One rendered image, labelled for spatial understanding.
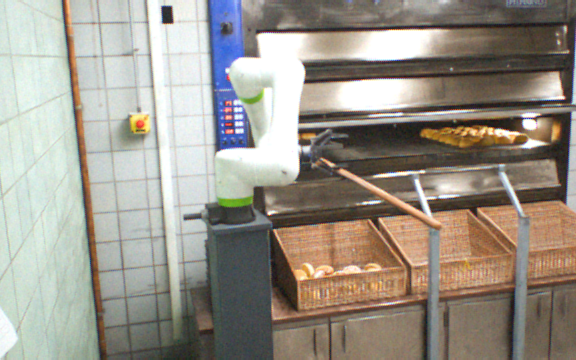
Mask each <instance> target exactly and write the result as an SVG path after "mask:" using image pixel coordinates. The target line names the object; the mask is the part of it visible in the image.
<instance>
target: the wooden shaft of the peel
mask: <svg viewBox="0 0 576 360"><path fill-rule="evenodd" d="M321 159H322V160H323V161H324V162H326V163H327V164H328V165H330V166H331V167H332V166H335V164H333V163H331V162H329V161H328V160H326V159H324V158H321ZM335 172H337V173H339V174H341V175H342V176H344V177H346V178H347V179H349V180H351V181H353V182H354V183H356V184H358V185H360V186H361V187H363V188H365V189H366V191H368V192H370V193H372V194H373V195H375V196H377V197H379V198H381V199H383V200H385V201H386V202H388V203H390V204H391V205H393V206H395V207H397V208H398V209H400V210H402V211H404V212H405V213H407V214H409V215H410V216H412V217H414V218H416V219H417V220H419V221H421V222H422V223H424V224H426V225H428V226H429V227H431V228H433V229H434V230H441V228H442V224H441V223H440V222H438V221H436V220H435V219H433V218H431V217H429V216H427V215H425V214H424V213H422V212H420V211H418V210H416V209H414V208H413V207H411V206H409V205H407V204H405V203H404V202H402V201H400V200H398V199H396V198H394V197H393V196H391V195H389V194H387V193H385V192H383V191H382V189H380V188H377V187H375V186H373V185H371V184H370V183H368V182H366V181H364V180H362V179H361V178H359V177H357V176H355V175H353V174H351V173H350V172H348V171H346V170H344V169H342V168H340V170H335Z"/></svg>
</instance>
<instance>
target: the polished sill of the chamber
mask: <svg viewBox="0 0 576 360"><path fill-rule="evenodd" d="M553 152H559V146H558V145H554V144H550V145H538V146H525V147H512V148H498V149H485V150H472V151H459V152H447V153H433V154H420V155H407V156H394V157H381V158H367V159H354V160H342V161H329V162H331V163H333V164H335V165H348V167H345V168H342V169H353V168H365V167H379V166H391V165H403V164H415V163H428V162H440V161H453V160H466V159H478V158H490V157H502V156H516V155H528V154H540V153H553ZM315 164H316V165H317V166H319V167H321V168H323V169H326V170H330V169H329V168H327V167H326V166H325V165H323V164H322V163H320V162H316V163H315ZM312 165H313V163H302V164H301V165H299V171H298V173H303V172H316V171H321V170H318V169H313V168H312Z"/></svg>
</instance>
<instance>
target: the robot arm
mask: <svg viewBox="0 0 576 360"><path fill-rule="evenodd" d="M229 79H230V82H231V84H232V87H233V89H234V91H235V93H236V95H237V97H238V99H240V101H241V103H242V104H243V106H244V108H245V110H246V112H247V114H248V116H249V119H250V122H251V127H252V134H253V138H254V141H255V146H256V149H227V150H223V151H220V152H218V153H217V154H216V155H215V157H214V166H215V183H216V197H217V200H218V203H212V204H205V209H203V210H201V211H200V213H194V214H184V215H183V217H184V221H188V220H197V219H201V221H204V222H205V221H207V222H208V223H209V224H210V225H211V226H213V225H218V224H225V225H238V224H247V223H251V222H254V221H256V220H257V219H258V214H257V213H256V211H255V209H254V206H253V197H254V187H255V186H284V185H287V184H289V183H291V182H292V181H293V180H294V179H295V178H296V176H297V174H298V171H299V165H301V163H307V162H312V163H313V165H312V168H313V169H318V170H321V171H323V172H325V173H328V174H330V175H332V174H333V171H335V170H340V168H345V167H348V165H335V166H332V167H331V166H330V165H328V164H327V163H326V162H324V161H323V160H322V159H321V158H322V149H321V148H322V147H323V146H324V145H325V144H326V143H327V142H328V141H329V140H330V139H331V138H347V137H348V136H347V135H340V134H339V133H334V134H333V133H332V131H331V130H327V131H326V132H324V133H322V134H321V135H319V136H317V137H316V138H311V141H312V145H309V146H300V145H299V144H297V118H298V107H299V99H300V93H301V88H302V84H303V79H304V69H303V66H302V64H301V63H300V62H299V61H298V60H296V59H294V57H291V56H284V57H275V59H250V57H242V58H238V60H236V61H235V62H234V63H233V64H232V65H231V67H230V69H229ZM265 88H271V89H272V111H271V116H270V114H269V111H268V107H267V102H266V93H265ZM328 134H329V135H328ZM327 135H328V136H327ZM325 136H327V137H326V138H325V139H324V140H323V141H322V142H321V143H320V144H318V145H315V143H316V142H317V141H318V140H320V139H321V138H323V137H325ZM317 161H320V162H321V163H322V164H324V165H325V166H326V167H327V168H329V169H330V171H328V170H326V169H323V168H321V167H319V166H317V165H316V164H315V163H316V162H317Z"/></svg>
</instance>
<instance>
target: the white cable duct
mask: <svg viewBox="0 0 576 360"><path fill-rule="evenodd" d="M147 5H148V18H149V30H150V43H151V55H152V69H153V81H154V94H155V106H156V119H157V132H158V145H159V157H160V170H161V182H162V195H163V208H164V220H165V233H166V245H167V259H168V271H169V284H170V296H171V309H172V322H173V335H174V339H178V338H184V332H183V319H182V305H181V292H180V279H179V266H178V252H177V239H176V226H175V213H173V209H174V200H172V186H171V173H170V160H169V147H168V134H167V120H166V107H165V94H164V81H163V68H162V54H161V41H160V28H159V15H158V1H157V0H147Z"/></svg>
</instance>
